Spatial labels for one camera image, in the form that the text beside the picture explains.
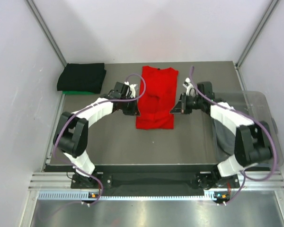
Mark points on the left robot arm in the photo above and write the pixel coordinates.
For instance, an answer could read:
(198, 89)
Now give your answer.
(71, 135)

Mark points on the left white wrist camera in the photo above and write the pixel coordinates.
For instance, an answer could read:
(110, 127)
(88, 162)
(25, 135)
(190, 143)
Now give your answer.
(131, 91)

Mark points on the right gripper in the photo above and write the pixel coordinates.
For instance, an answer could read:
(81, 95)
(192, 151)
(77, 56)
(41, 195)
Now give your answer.
(181, 107)

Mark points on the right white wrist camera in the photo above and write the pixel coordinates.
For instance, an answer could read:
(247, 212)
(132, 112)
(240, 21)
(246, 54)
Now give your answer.
(190, 89)

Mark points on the corner aluminium post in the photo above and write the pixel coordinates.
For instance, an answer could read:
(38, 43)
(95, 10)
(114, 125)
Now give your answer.
(257, 31)
(46, 31)

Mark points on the grey t shirt in bin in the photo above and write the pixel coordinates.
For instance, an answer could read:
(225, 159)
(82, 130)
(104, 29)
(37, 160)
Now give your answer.
(225, 138)

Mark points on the grey slotted cable duct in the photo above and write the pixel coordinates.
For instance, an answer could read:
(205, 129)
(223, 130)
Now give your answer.
(89, 196)

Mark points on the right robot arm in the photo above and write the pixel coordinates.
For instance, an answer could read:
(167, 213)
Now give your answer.
(252, 143)

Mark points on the aluminium frame rail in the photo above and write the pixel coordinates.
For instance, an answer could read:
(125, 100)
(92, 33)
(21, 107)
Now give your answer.
(61, 181)

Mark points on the folded green t shirt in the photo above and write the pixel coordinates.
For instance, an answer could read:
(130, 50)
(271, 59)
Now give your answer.
(77, 93)

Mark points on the folded black t shirt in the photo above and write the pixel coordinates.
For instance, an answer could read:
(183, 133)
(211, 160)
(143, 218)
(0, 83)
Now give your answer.
(82, 78)

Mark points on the right corner aluminium post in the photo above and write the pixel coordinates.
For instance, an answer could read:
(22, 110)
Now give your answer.
(257, 31)

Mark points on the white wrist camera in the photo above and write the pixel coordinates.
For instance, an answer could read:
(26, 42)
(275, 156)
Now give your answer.
(131, 91)
(190, 89)

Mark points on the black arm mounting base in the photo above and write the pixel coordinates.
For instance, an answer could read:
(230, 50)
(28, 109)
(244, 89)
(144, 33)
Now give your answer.
(162, 180)

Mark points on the clear plastic bin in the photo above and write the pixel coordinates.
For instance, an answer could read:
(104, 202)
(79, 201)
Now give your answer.
(254, 104)

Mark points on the red t shirt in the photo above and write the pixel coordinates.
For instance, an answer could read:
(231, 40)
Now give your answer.
(158, 100)

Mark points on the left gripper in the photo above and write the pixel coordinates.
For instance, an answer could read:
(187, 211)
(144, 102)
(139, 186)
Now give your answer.
(134, 110)

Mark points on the left corner aluminium post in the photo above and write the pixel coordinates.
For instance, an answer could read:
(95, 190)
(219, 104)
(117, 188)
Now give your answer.
(46, 31)

